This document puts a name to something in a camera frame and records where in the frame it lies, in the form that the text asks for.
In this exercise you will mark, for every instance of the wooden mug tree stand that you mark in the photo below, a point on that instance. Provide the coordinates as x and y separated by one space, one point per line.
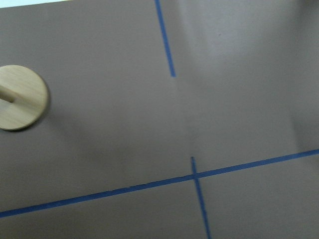
24 97

